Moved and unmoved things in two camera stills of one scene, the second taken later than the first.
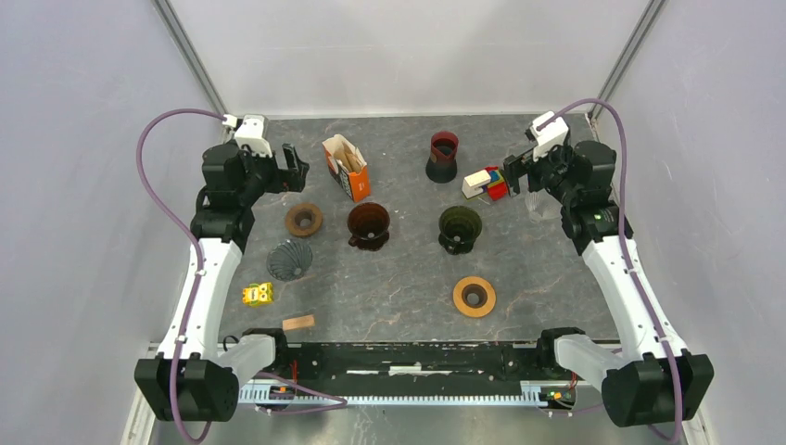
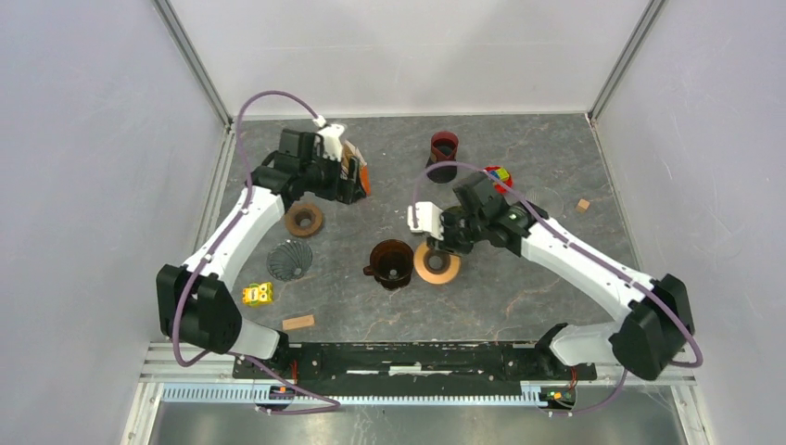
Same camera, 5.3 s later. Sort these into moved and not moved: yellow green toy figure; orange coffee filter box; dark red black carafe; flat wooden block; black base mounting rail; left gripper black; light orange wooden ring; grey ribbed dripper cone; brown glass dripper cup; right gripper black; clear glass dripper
Moved: light orange wooden ring; right gripper black; left gripper black; brown glass dripper cup
Not moved: grey ribbed dripper cone; flat wooden block; yellow green toy figure; black base mounting rail; clear glass dripper; dark red black carafe; orange coffee filter box
